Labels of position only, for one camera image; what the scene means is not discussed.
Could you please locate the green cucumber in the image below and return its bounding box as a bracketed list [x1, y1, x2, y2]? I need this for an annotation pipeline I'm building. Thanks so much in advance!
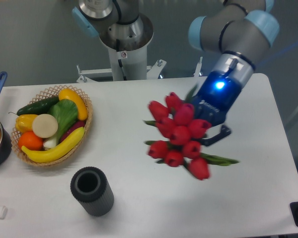
[9, 97, 59, 116]

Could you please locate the purple eggplant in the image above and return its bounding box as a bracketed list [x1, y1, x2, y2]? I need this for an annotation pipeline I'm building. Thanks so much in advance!
[60, 120, 85, 142]

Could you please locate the green bok choy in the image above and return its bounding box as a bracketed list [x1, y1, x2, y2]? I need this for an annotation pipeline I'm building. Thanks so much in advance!
[43, 99, 78, 150]

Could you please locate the red tulip bouquet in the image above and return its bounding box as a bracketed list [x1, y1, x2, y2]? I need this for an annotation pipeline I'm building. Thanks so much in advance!
[145, 86, 239, 180]

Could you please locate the yellow banana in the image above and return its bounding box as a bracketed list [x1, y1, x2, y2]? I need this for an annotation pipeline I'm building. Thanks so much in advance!
[21, 127, 85, 164]

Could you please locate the yellow squash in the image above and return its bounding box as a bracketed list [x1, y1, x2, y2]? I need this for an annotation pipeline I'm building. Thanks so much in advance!
[59, 88, 88, 120]

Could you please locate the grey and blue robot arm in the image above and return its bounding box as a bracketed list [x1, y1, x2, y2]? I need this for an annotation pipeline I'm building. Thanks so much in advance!
[72, 0, 280, 146]

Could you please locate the beige round disc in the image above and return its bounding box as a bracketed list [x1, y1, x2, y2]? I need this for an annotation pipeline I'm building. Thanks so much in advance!
[32, 114, 58, 138]

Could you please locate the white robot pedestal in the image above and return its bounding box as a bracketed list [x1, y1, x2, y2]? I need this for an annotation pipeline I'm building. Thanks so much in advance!
[72, 7, 166, 83]

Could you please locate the yellow bell pepper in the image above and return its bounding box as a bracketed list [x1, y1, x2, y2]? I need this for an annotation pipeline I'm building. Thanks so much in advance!
[15, 114, 38, 133]

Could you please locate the orange fruit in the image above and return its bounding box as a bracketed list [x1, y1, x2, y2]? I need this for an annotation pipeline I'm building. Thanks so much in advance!
[18, 131, 43, 151]

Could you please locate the dark grey ribbed vase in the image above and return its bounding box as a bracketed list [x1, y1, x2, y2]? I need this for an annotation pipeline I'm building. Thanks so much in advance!
[70, 167, 114, 217]

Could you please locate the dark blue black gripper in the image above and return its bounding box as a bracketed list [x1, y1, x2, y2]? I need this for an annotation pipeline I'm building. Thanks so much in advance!
[191, 71, 242, 147]

